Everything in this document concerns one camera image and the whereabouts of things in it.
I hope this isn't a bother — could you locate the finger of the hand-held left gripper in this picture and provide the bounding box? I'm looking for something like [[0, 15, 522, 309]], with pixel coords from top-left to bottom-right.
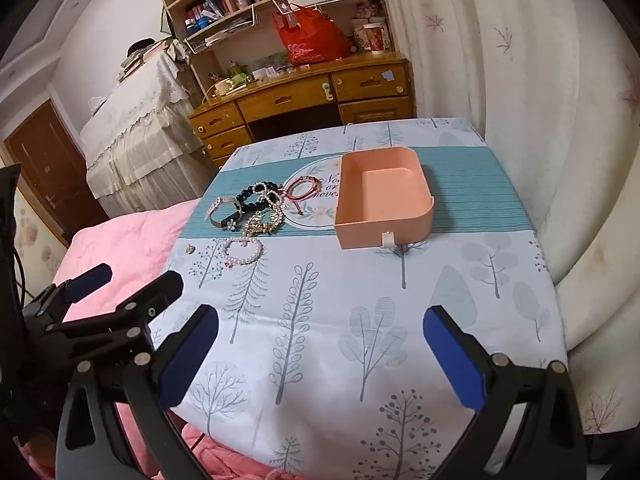
[[22, 262, 113, 331], [45, 270, 185, 366]]

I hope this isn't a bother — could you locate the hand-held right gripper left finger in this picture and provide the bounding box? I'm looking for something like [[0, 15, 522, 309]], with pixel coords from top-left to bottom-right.
[[56, 304, 221, 480]]

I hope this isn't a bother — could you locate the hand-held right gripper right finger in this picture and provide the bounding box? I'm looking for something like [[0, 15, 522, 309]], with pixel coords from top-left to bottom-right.
[[422, 304, 587, 480]]

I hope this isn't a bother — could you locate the black bead bracelet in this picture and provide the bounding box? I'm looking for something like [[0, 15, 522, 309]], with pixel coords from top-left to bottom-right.
[[236, 186, 278, 216]]

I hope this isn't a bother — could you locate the pink plastic tray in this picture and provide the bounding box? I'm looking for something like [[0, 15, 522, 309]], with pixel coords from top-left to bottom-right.
[[333, 146, 434, 251]]

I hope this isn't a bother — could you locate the pink cushion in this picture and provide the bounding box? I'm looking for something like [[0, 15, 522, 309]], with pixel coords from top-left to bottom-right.
[[15, 199, 281, 480]]

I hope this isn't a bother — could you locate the brown wooden door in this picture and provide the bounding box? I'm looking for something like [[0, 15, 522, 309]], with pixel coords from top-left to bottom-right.
[[4, 100, 108, 246]]

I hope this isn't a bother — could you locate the tree print tablecloth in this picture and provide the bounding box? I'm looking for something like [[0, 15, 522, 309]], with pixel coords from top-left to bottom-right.
[[162, 117, 571, 480]]

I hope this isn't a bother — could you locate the white lace covered cabinet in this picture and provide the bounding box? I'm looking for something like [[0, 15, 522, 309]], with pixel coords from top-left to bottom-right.
[[80, 50, 213, 218]]

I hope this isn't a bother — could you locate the wooden desk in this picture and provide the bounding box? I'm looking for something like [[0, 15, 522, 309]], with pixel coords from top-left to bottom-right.
[[189, 51, 416, 168]]

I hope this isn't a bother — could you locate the cream leaf print curtain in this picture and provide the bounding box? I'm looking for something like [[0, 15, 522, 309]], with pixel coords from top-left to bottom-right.
[[380, 0, 640, 436]]

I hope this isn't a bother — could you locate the red plastic bag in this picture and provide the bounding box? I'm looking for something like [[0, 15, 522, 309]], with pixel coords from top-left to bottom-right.
[[272, 4, 353, 67]]

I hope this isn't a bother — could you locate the red patterned paper cup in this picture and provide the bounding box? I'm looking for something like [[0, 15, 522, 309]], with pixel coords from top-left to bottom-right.
[[360, 23, 388, 54]]

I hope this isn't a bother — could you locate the pearl bracelet with heart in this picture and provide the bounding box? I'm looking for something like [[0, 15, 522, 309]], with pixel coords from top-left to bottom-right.
[[220, 237, 263, 267]]

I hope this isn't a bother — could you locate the gold chain bracelet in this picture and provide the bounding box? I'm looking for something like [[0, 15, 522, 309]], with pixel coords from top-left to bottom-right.
[[243, 205, 286, 237]]

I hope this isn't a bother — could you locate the white pearl bracelet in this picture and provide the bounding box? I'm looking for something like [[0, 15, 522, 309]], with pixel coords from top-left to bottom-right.
[[252, 182, 286, 208]]

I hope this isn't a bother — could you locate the red string bracelet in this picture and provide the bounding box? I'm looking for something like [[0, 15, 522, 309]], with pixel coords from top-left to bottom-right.
[[284, 175, 321, 216]]

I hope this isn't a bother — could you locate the white wire rack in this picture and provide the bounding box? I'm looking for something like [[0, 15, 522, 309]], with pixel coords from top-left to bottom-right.
[[184, 2, 261, 53]]

